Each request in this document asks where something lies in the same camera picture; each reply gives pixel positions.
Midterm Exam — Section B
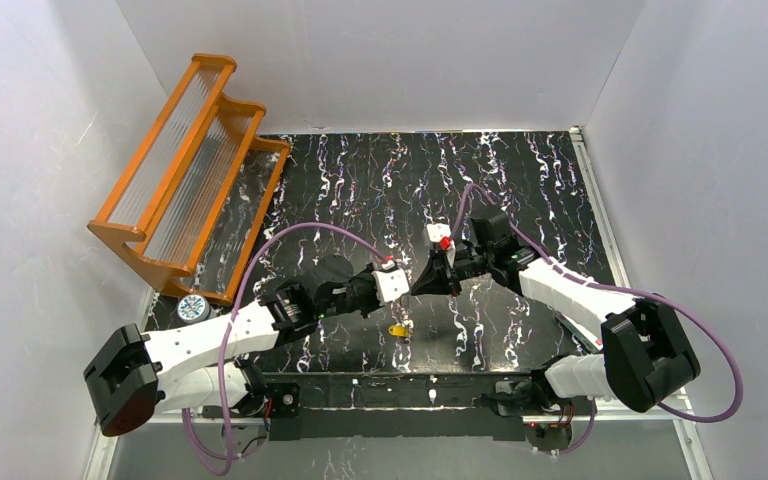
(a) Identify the yellow tagged key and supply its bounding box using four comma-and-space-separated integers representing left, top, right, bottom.
388, 324, 412, 339

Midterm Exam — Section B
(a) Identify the white keyring holder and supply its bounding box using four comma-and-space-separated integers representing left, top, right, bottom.
400, 296, 414, 330

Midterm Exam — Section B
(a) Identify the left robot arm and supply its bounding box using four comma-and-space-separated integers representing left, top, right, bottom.
83, 256, 410, 437

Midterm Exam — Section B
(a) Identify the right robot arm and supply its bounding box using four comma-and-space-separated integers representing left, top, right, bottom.
410, 210, 701, 413

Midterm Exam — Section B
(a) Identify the orange wooden rack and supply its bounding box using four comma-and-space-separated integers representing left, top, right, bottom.
87, 53, 290, 305

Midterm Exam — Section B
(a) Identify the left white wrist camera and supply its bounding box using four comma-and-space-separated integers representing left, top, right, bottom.
371, 256, 410, 304

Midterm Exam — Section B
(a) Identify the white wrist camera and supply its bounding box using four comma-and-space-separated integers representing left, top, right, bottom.
371, 256, 410, 304
423, 223, 453, 252

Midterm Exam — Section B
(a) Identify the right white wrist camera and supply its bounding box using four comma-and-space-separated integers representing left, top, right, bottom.
423, 223, 453, 252

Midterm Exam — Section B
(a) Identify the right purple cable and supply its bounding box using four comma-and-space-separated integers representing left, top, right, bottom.
450, 183, 744, 456

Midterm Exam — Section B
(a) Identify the purple cable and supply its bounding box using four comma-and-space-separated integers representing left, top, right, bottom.
450, 183, 744, 456
181, 221, 395, 477

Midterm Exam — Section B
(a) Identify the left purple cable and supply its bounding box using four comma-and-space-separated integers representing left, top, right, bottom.
181, 221, 395, 477

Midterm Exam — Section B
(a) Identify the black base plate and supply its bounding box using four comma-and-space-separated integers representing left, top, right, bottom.
201, 372, 574, 442

